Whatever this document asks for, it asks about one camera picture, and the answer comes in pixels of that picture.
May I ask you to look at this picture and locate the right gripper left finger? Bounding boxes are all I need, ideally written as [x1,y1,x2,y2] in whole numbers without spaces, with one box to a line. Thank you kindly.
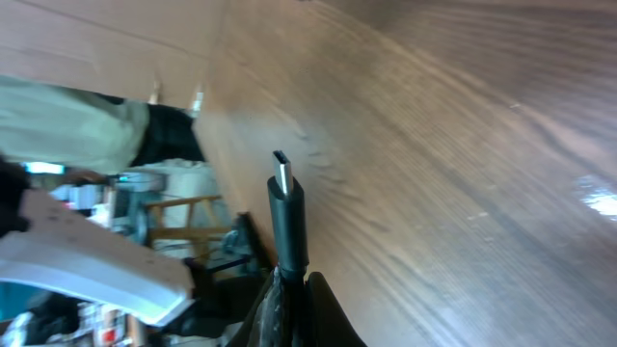
[227,267,289,347]

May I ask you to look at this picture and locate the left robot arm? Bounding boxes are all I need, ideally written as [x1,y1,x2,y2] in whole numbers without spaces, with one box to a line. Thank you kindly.
[1,162,195,327]

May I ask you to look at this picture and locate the black USB charging cable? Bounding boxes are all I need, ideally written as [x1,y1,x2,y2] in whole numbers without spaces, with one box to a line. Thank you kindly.
[267,149,310,283]

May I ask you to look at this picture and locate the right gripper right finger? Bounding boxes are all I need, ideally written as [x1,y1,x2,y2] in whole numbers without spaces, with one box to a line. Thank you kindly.
[306,272,366,347]

